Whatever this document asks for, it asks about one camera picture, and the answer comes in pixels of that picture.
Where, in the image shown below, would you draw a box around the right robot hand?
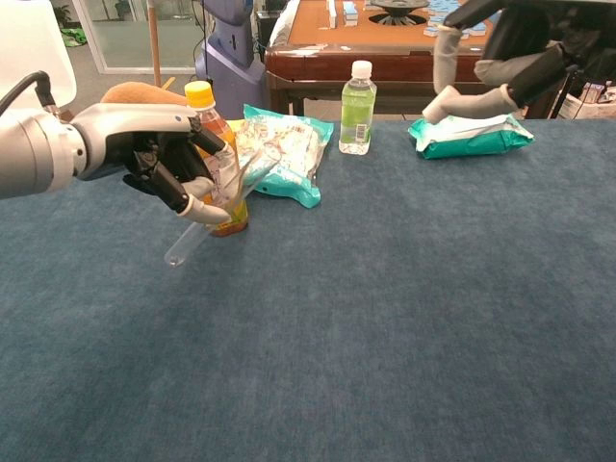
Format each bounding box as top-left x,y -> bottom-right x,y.
434,0 -> 616,119

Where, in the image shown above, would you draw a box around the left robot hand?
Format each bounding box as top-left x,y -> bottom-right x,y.
71,103 -> 237,225

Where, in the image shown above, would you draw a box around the glass test tube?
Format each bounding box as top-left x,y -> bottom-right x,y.
163,148 -> 280,269

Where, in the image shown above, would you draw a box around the blue robot base machine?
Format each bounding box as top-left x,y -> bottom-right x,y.
194,0 -> 267,108

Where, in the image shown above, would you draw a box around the brown capybara plush toy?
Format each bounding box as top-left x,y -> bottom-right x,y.
99,81 -> 189,107

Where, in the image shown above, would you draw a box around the black tripod stand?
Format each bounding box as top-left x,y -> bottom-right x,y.
551,64 -> 578,119

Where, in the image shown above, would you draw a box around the yellow corn tea bottle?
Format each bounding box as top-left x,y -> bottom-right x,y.
184,80 -> 250,238

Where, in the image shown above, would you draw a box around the white box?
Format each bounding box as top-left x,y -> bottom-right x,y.
560,79 -> 616,120

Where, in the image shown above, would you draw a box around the wooden pole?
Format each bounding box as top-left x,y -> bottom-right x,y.
146,0 -> 164,89

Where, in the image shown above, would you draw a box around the teal wet wipes pack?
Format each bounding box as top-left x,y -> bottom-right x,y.
407,113 -> 535,161

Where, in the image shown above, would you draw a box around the white chair wooden legs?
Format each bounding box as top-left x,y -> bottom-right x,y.
0,0 -> 78,123

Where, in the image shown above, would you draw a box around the teal snack bag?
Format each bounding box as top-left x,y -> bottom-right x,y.
225,103 -> 335,209

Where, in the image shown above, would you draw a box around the brown mahjong table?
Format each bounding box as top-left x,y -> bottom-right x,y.
264,0 -> 559,120

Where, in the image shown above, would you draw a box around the green label water bottle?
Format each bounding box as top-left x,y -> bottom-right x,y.
338,60 -> 378,156

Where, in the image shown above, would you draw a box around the blue table mat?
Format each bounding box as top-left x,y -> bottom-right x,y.
0,118 -> 616,462

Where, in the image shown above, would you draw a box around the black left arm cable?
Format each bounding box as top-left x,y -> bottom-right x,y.
0,70 -> 62,119

